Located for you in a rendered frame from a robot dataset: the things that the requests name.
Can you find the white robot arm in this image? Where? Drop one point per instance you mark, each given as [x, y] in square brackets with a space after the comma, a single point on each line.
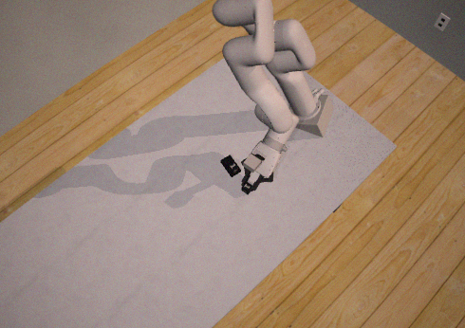
[245, 56]

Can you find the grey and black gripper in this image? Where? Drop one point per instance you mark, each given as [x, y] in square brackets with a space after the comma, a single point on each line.
[267, 167]

